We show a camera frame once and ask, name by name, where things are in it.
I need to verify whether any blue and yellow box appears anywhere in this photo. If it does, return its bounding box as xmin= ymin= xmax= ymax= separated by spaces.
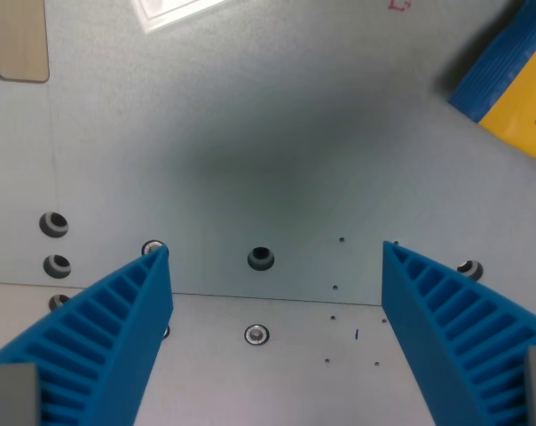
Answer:
xmin=448 ymin=0 xmax=536 ymax=169

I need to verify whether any white paper sticker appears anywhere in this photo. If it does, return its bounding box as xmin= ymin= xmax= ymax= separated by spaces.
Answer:
xmin=130 ymin=0 xmax=227 ymax=33

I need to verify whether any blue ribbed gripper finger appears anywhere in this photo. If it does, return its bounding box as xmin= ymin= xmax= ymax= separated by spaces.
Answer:
xmin=0 ymin=244 xmax=174 ymax=426
xmin=381 ymin=241 xmax=536 ymax=426

